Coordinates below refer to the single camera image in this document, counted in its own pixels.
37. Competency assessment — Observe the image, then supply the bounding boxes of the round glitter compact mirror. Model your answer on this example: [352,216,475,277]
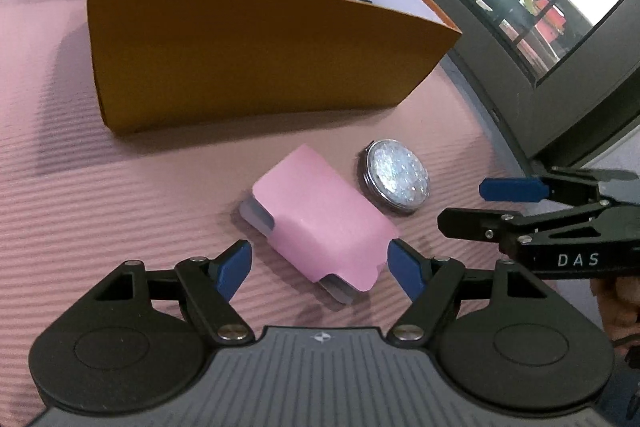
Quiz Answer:
[360,139,431,219]

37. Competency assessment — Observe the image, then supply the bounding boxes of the glass sliding door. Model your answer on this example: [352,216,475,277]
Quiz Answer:
[300,0,640,168]

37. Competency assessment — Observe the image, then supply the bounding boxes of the pink card holder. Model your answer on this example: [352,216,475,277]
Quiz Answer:
[239,144,401,305]

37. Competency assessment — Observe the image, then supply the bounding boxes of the person's right hand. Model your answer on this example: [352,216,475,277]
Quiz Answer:
[590,277,640,344]

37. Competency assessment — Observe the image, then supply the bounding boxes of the orange cardboard box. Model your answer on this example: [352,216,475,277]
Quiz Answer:
[86,0,463,136]

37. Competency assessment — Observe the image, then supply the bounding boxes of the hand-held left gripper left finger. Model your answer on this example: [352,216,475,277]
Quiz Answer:
[92,239,254,342]

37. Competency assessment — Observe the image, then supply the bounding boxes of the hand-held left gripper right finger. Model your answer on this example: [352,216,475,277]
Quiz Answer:
[386,239,551,345]

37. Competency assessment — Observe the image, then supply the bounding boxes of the pink ribbed mat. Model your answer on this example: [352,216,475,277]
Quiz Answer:
[0,0,531,427]

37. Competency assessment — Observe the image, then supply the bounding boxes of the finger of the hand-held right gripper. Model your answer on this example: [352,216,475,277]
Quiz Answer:
[437,199,615,254]
[478,166,640,208]

